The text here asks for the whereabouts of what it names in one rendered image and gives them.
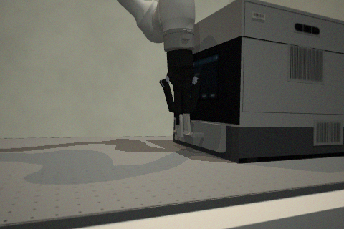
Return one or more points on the grey benchtop instrument with drawer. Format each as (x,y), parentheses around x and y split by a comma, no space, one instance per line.
(272,84)

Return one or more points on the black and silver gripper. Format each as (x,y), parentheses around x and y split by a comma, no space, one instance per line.
(180,74)

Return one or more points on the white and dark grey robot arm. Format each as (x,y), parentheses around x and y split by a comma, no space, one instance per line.
(167,21)

